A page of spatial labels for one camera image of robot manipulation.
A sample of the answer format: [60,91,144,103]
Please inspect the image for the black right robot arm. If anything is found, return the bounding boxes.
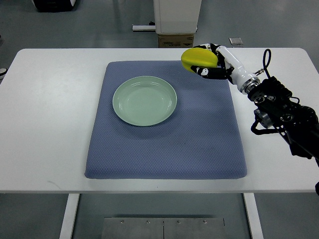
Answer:
[248,49,319,163]

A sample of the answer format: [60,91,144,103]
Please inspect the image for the grey metal floor plate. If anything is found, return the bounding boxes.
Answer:
[101,218,227,239]

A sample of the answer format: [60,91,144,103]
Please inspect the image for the right white table leg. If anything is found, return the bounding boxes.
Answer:
[243,193,264,239]

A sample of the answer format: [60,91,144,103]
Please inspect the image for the light green plate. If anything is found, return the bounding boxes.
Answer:
[112,76,177,126]

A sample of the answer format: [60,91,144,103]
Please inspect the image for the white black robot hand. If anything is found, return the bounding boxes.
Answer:
[191,43,260,94]

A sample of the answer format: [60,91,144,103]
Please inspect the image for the brown cardboard box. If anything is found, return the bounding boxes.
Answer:
[158,34,194,48]

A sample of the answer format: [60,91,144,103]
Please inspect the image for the white table leg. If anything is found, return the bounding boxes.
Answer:
[243,193,264,239]
[59,194,80,239]

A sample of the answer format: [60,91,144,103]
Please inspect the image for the blue quilted mat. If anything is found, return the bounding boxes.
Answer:
[85,61,247,180]

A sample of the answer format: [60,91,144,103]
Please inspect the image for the small grey metal plate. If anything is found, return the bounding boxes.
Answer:
[229,37,243,47]

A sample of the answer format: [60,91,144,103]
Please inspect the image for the yellow starfruit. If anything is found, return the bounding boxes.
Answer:
[181,47,218,72]

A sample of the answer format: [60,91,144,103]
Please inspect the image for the white metal bar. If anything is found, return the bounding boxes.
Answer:
[132,25,156,32]

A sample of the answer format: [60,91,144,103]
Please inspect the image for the black white robot base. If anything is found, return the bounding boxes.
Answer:
[32,0,76,12]

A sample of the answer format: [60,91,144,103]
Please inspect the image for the left white table leg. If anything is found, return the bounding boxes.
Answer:
[59,194,80,239]

